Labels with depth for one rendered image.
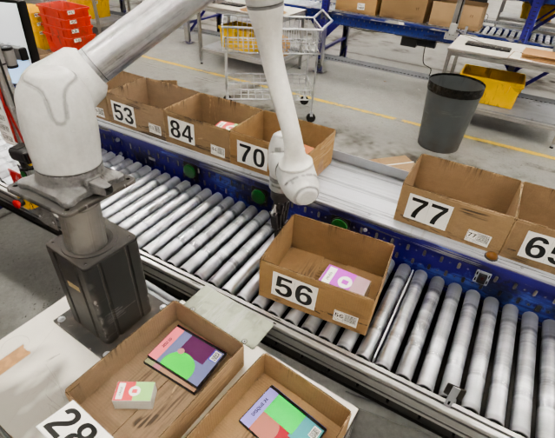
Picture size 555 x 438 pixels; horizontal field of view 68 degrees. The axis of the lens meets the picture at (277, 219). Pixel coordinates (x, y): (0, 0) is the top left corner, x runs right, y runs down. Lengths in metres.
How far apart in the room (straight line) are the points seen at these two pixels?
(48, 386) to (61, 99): 0.79
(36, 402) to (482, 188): 1.71
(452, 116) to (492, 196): 2.38
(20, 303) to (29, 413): 1.46
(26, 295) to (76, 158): 1.83
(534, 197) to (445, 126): 2.45
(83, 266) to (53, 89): 0.45
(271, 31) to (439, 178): 1.02
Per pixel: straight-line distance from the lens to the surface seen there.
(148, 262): 1.64
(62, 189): 1.08
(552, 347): 1.66
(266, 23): 1.18
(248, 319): 1.40
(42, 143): 1.04
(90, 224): 1.17
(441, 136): 4.29
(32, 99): 1.02
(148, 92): 2.57
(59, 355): 1.44
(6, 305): 2.79
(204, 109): 2.32
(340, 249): 1.58
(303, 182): 1.18
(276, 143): 1.32
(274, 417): 1.20
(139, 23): 1.23
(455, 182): 1.88
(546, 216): 1.92
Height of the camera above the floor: 1.84
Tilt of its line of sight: 37 degrees down
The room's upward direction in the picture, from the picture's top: 3 degrees clockwise
